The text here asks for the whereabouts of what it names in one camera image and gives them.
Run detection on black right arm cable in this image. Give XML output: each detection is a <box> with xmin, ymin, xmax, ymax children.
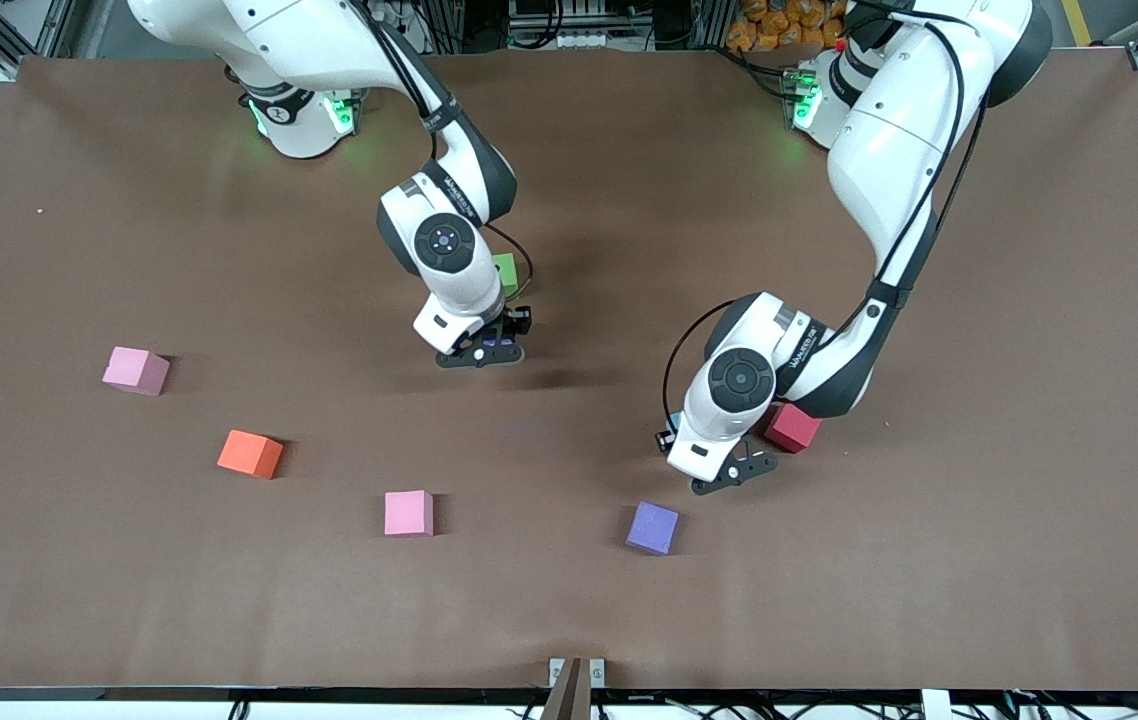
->
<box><xmin>354</xmin><ymin>0</ymin><xmax>535</xmax><ymax>306</ymax></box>

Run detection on pink foam block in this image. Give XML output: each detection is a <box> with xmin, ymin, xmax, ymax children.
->
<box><xmin>384</xmin><ymin>490</ymin><xmax>435</xmax><ymax>538</ymax></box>
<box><xmin>102</xmin><ymin>346</ymin><xmax>171</xmax><ymax>397</ymax></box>

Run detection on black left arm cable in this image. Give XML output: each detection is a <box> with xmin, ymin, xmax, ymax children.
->
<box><xmin>662</xmin><ymin>0</ymin><xmax>992</xmax><ymax>426</ymax></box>

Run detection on orange foam block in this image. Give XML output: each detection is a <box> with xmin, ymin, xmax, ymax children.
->
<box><xmin>217</xmin><ymin>430</ymin><xmax>285</xmax><ymax>481</ymax></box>

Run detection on black floor cable bundle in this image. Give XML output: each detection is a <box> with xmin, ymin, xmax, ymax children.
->
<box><xmin>609</xmin><ymin>672</ymin><xmax>1138</xmax><ymax>720</ymax></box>

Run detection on orange objects pile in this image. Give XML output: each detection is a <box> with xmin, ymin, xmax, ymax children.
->
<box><xmin>726</xmin><ymin>0</ymin><xmax>852</xmax><ymax>53</ymax></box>

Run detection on small metal edge bracket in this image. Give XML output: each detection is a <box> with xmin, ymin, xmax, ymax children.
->
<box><xmin>548</xmin><ymin>658</ymin><xmax>607</xmax><ymax>690</ymax></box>

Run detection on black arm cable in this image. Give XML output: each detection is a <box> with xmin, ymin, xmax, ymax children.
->
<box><xmin>662</xmin><ymin>0</ymin><xmax>992</xmax><ymax>426</ymax></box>
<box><xmin>354</xmin><ymin>0</ymin><xmax>535</xmax><ymax>306</ymax></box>

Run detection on grey electronics rack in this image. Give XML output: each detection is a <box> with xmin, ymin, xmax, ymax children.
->
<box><xmin>506</xmin><ymin>0</ymin><xmax>620</xmax><ymax>51</ymax></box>

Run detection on red foam block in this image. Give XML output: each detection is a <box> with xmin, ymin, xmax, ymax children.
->
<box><xmin>764</xmin><ymin>402</ymin><xmax>822</xmax><ymax>455</ymax></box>

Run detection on white power strip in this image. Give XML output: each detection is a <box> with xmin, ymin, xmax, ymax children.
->
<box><xmin>369</xmin><ymin>0</ymin><xmax>430</xmax><ymax>31</ymax></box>

